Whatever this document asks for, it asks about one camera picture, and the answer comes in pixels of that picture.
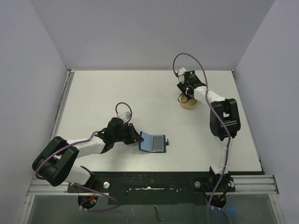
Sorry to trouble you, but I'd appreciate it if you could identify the blue card holder wallet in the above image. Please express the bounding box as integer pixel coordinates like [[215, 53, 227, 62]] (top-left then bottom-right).
[[139, 132, 169, 153]]

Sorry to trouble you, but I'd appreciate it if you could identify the aluminium left side rail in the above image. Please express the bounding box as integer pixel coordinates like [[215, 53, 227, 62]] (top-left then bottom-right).
[[50, 70, 75, 140]]

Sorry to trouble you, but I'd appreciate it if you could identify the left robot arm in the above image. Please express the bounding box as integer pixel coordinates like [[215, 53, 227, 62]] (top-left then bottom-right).
[[32, 117, 144, 192]]

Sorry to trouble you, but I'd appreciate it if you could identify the beige oval tray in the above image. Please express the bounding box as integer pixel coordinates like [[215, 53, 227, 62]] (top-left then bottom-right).
[[178, 93, 197, 110]]

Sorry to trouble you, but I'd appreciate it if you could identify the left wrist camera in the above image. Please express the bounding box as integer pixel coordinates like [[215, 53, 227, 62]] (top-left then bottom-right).
[[117, 112, 131, 122]]

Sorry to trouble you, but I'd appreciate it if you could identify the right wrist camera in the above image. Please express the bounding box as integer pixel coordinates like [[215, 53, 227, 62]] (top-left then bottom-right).
[[176, 68, 186, 77]]

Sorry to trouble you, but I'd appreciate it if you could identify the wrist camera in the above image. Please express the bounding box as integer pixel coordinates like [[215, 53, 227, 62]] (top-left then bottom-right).
[[176, 68, 186, 77], [117, 112, 131, 122]]

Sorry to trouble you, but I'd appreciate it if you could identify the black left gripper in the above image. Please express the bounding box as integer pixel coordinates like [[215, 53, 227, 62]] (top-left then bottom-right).
[[113, 123, 143, 145]]

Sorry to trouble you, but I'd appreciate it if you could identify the aluminium front rail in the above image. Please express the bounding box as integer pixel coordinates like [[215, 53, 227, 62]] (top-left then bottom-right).
[[27, 175, 279, 196]]

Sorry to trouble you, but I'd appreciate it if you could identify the aluminium rail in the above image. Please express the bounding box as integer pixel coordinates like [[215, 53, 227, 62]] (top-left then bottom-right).
[[50, 70, 75, 140], [27, 175, 279, 196]]

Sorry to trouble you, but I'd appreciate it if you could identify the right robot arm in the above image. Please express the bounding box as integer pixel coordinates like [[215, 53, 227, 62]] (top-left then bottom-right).
[[175, 68, 241, 174]]

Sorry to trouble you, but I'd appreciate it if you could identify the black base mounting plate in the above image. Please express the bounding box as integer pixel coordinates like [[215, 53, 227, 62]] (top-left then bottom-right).
[[67, 172, 235, 205]]

